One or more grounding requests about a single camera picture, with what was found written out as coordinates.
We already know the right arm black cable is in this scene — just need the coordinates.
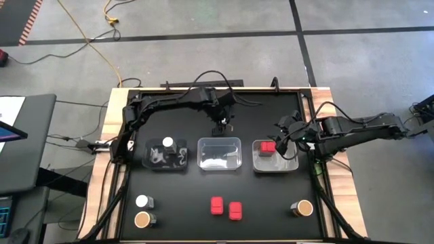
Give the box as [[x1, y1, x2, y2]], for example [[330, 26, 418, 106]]
[[304, 100, 387, 128]]

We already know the black table mat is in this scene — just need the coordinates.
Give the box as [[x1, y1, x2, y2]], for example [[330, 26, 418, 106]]
[[119, 90, 323, 241]]

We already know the smoky clear plastic bin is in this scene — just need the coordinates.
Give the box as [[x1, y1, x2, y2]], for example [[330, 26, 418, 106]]
[[142, 136, 189, 171]]

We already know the backlit keyboard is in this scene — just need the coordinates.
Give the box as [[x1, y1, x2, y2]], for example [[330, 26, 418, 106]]
[[0, 195, 15, 239]]

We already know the red-lid smoked paprika tin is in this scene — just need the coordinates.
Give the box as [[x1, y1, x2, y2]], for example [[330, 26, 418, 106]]
[[210, 196, 225, 216], [259, 141, 277, 157], [228, 201, 243, 222]]

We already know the long black floor cable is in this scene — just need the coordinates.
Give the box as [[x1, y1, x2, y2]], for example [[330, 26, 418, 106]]
[[8, 27, 122, 66]]

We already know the black metal table frame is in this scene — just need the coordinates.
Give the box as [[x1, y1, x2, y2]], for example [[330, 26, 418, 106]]
[[77, 77, 370, 244]]

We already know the black cable loop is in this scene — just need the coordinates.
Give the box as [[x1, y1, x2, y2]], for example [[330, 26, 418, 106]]
[[120, 77, 143, 89]]

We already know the white plastic bin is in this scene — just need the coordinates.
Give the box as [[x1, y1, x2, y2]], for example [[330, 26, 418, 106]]
[[252, 139, 300, 174]]

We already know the tan-lid glass spice jar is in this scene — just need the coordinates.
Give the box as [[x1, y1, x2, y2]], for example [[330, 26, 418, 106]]
[[134, 210, 158, 229], [290, 199, 315, 218]]

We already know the yellow cable with plug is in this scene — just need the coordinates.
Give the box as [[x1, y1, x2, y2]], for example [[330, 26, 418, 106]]
[[102, 0, 137, 26]]

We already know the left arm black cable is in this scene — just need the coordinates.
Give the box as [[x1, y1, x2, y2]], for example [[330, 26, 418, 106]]
[[189, 69, 264, 106]]

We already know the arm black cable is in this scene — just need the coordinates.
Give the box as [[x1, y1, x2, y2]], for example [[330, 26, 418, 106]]
[[189, 69, 264, 106], [304, 100, 387, 128]]

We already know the grey side desk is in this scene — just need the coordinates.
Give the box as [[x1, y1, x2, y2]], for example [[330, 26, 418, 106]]
[[0, 94, 58, 196]]

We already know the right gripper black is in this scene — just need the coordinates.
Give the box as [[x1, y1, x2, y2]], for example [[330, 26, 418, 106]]
[[275, 120, 308, 157]]

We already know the black floor mat striped edge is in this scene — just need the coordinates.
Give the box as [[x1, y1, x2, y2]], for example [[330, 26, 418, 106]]
[[0, 0, 45, 47]]

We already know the black equipment with cables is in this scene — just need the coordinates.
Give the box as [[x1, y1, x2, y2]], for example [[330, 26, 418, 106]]
[[402, 94, 434, 140]]

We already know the long yellow floor cable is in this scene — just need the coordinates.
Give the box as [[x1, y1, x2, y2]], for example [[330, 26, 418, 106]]
[[56, 0, 123, 88]]

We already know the white paper sheet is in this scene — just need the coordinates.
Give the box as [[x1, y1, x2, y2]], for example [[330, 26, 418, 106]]
[[0, 96, 26, 127]]

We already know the tablet with lit screen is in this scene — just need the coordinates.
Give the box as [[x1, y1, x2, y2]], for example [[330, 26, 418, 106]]
[[0, 119, 29, 144]]

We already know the black flat bar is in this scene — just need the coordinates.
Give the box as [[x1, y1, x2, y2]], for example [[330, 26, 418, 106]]
[[160, 79, 245, 89]]

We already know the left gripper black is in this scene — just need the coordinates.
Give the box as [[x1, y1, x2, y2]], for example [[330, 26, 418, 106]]
[[209, 96, 237, 138]]

